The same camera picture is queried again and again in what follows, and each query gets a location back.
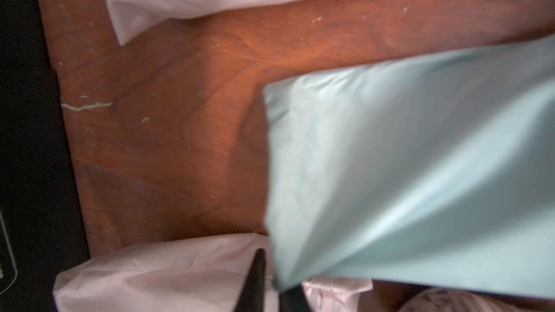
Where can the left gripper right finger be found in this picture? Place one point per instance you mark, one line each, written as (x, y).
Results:
(294, 300)

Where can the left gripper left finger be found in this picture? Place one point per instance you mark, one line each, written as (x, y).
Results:
(251, 298)

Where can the black plastic toolbox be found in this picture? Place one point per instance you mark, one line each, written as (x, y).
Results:
(42, 232)

